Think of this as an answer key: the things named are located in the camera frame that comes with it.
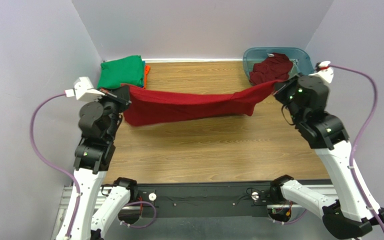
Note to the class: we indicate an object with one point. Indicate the green folded t shirt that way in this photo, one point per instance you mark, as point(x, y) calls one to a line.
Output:
point(127, 70)

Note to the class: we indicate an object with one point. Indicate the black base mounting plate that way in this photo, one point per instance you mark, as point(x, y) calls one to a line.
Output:
point(213, 199)

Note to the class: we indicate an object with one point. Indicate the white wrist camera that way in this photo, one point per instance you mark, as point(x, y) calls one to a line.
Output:
point(84, 91)
point(324, 71)

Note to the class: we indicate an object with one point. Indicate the blue folded t shirt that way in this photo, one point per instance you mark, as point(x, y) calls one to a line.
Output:
point(143, 64)

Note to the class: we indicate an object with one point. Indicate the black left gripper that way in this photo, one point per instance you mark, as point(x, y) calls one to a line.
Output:
point(121, 95)

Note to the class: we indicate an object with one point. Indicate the teal plastic bin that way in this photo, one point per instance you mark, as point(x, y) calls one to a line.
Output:
point(301, 60)

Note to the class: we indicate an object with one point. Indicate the dark red t shirt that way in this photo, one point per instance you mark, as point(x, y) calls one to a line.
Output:
point(276, 67)

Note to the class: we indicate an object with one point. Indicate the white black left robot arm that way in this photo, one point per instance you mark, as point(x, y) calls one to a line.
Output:
point(92, 161)

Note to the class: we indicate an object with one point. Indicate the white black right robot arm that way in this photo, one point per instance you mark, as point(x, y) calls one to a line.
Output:
point(353, 212)

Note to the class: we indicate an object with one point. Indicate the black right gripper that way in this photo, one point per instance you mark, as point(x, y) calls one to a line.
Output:
point(281, 89)

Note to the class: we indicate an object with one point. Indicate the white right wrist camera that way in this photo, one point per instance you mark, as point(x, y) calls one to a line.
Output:
point(324, 71)

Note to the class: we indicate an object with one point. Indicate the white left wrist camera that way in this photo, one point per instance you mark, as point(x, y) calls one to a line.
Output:
point(84, 91)

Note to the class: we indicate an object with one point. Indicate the orange folded t shirt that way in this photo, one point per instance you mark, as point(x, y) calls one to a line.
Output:
point(147, 69)

